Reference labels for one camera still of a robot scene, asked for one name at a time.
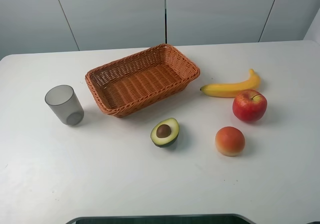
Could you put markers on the orange peach fruit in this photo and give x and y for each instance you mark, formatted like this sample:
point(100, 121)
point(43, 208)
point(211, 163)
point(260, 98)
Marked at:
point(230, 141)

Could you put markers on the grey translucent plastic cup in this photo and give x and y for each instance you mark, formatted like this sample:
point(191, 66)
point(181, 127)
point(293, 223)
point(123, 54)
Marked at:
point(64, 103)

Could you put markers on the yellow banana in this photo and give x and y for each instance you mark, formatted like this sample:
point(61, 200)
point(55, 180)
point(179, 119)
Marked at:
point(229, 90)

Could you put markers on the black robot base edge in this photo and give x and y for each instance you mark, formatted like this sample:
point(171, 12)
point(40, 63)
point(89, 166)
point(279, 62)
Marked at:
point(195, 218)

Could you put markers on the orange wicker basket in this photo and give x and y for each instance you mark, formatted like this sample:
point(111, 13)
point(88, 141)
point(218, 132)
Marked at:
point(127, 85)

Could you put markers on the red apple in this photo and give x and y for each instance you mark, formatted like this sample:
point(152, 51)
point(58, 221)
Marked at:
point(249, 105)

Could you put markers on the halved avocado with pit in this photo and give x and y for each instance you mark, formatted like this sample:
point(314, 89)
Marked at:
point(165, 133)

